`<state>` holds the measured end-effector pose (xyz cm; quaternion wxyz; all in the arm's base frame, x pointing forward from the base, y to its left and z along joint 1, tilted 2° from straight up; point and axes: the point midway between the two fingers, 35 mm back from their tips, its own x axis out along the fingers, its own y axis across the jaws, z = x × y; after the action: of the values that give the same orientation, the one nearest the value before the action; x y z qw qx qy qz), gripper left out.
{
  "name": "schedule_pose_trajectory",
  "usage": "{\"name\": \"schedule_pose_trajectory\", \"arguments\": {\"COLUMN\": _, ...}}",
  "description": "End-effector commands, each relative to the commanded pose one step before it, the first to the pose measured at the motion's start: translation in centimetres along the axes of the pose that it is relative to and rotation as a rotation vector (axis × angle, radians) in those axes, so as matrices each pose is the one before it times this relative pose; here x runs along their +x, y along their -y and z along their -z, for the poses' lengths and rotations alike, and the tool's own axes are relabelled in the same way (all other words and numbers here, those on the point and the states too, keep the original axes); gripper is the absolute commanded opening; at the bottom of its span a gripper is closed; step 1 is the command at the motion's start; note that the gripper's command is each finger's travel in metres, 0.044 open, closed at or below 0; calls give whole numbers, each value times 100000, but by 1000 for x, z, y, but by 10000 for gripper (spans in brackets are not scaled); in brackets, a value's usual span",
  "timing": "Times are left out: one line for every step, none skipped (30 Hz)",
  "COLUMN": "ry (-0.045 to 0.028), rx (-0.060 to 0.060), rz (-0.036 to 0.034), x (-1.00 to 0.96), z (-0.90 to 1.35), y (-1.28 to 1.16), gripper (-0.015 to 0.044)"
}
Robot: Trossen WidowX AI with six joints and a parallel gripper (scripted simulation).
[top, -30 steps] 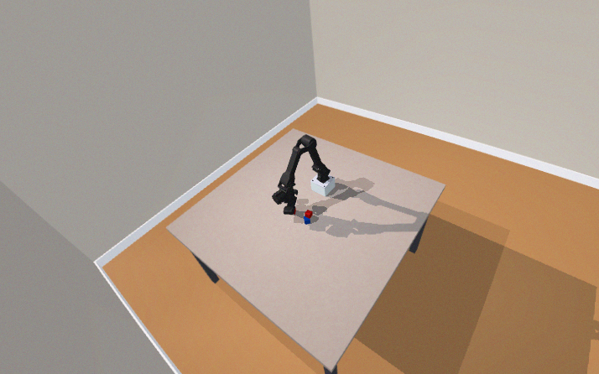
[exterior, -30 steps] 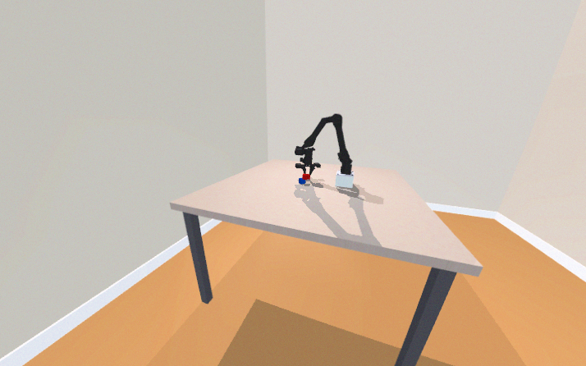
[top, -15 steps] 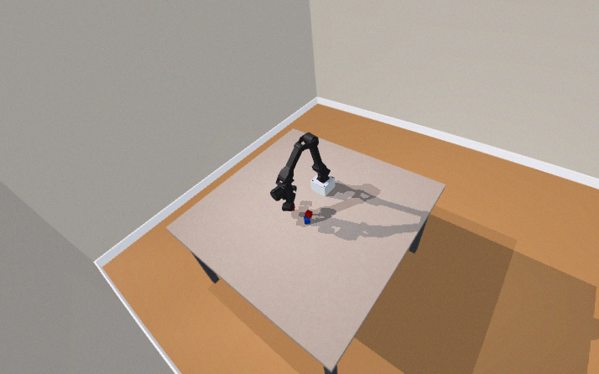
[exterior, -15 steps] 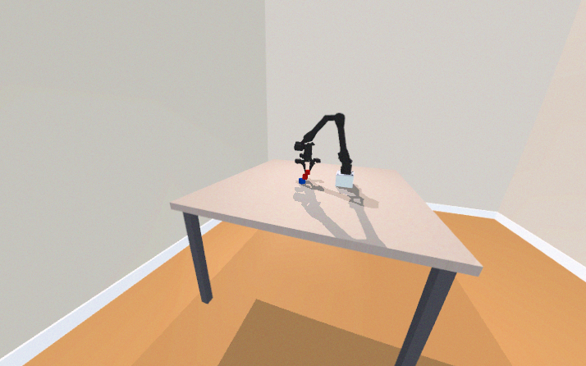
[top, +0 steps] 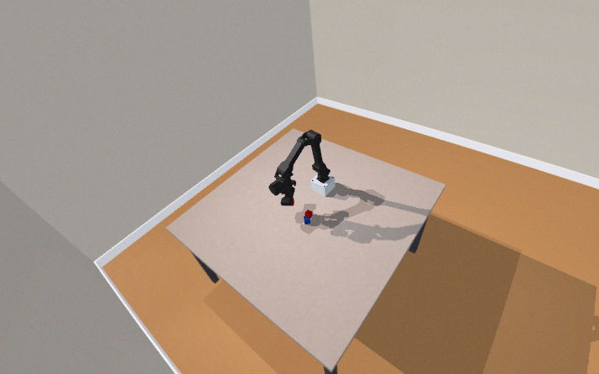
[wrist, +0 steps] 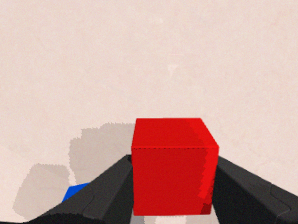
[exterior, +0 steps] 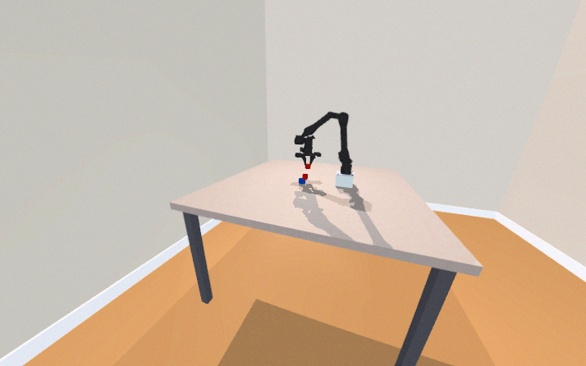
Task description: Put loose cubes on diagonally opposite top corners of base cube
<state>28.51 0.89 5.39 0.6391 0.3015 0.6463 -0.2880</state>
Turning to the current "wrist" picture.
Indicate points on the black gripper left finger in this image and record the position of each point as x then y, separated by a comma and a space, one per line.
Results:
108, 199

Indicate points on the red cube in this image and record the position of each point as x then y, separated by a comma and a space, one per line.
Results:
174, 162

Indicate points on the blue cube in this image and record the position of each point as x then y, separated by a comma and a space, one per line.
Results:
73, 189

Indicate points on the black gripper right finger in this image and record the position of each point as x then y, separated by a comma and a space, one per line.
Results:
240, 197

